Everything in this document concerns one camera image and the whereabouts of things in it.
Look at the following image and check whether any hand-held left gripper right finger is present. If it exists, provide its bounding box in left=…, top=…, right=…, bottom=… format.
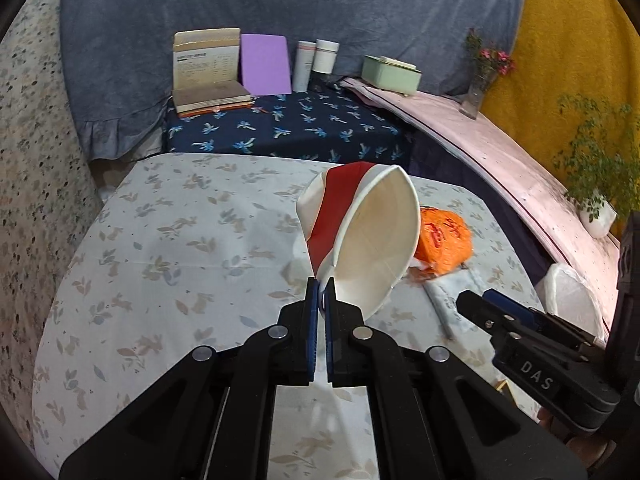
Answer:
left=322, top=277, right=588, bottom=480

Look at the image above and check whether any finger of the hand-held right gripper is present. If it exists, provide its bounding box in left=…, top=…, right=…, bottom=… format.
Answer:
left=482, top=287, right=606, bottom=351
left=456, top=290, right=621, bottom=433

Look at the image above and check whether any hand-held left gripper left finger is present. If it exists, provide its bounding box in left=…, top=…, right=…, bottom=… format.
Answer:
left=59, top=277, right=321, bottom=480

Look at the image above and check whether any white bin with liner bag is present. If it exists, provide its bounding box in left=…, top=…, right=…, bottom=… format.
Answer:
left=537, top=262, right=613, bottom=341

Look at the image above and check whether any red white paper cup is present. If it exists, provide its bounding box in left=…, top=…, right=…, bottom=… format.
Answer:
left=296, top=162, right=421, bottom=321

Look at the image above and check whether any grey plastic pouch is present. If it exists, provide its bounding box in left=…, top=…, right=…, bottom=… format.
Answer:
left=424, top=269, right=488, bottom=340

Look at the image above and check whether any orange plastic bag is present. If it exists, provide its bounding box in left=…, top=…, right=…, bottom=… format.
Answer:
left=407, top=205, right=473, bottom=283

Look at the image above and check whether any white plant pot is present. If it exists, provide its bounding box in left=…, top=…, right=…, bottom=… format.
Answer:
left=579, top=192, right=618, bottom=239

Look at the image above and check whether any dark purple cloth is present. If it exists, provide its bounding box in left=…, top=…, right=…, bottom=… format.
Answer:
left=400, top=125, right=556, bottom=286

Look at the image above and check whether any green leafy plant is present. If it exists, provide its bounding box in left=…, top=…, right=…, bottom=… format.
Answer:
left=552, top=92, right=640, bottom=226

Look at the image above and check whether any pink cloth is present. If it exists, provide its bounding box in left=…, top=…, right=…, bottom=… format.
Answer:
left=340, top=77, right=626, bottom=331

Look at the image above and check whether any navy palm print cloth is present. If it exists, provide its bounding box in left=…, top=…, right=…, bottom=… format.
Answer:
left=165, top=87, right=416, bottom=163

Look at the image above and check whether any glass vase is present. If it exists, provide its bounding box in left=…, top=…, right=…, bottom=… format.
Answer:
left=460, top=74, right=493, bottom=120

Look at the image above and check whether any pink flower bouquet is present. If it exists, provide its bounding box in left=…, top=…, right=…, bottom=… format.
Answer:
left=464, top=27, right=516, bottom=81

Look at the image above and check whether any green tissue box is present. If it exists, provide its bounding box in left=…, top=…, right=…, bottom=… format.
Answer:
left=361, top=55, right=423, bottom=97

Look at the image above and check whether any purple notebook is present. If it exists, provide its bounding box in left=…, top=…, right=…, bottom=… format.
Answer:
left=240, top=34, right=292, bottom=96

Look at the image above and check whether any white cylindrical jar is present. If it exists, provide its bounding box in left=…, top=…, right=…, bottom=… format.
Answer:
left=311, top=39, right=341, bottom=92

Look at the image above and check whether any yellow cloth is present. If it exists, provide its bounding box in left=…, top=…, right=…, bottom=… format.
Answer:
left=480, top=0, right=640, bottom=221

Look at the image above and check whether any open cardboard box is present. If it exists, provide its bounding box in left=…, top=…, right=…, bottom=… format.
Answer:
left=172, top=28, right=256, bottom=120

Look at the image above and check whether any blue grey blanket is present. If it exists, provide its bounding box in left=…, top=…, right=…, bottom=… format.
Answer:
left=60, top=0, right=528, bottom=161

